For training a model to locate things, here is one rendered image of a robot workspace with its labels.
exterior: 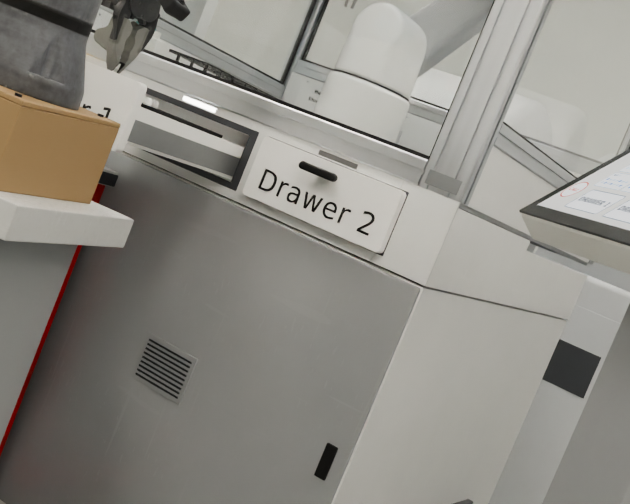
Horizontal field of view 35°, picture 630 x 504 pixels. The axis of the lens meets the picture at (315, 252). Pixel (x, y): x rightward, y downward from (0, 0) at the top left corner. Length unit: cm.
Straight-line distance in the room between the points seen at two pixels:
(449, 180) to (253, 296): 40
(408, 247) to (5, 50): 75
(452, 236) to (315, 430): 39
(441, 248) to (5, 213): 78
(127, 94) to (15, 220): 52
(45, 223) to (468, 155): 76
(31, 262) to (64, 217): 9
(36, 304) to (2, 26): 33
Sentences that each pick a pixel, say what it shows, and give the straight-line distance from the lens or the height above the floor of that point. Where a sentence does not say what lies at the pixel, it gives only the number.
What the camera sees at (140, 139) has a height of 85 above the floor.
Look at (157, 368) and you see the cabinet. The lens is 186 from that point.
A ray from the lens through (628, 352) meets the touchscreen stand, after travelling 129.
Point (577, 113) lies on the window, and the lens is 205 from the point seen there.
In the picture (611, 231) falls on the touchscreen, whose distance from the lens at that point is 121.
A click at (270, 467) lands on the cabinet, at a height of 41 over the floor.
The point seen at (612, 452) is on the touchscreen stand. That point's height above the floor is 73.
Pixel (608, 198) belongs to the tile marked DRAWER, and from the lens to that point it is 133.
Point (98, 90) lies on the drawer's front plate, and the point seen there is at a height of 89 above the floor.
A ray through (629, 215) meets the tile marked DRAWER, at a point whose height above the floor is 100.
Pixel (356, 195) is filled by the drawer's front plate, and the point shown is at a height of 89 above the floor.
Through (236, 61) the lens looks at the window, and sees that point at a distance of 189.
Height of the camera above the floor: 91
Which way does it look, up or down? 4 degrees down
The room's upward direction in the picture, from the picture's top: 22 degrees clockwise
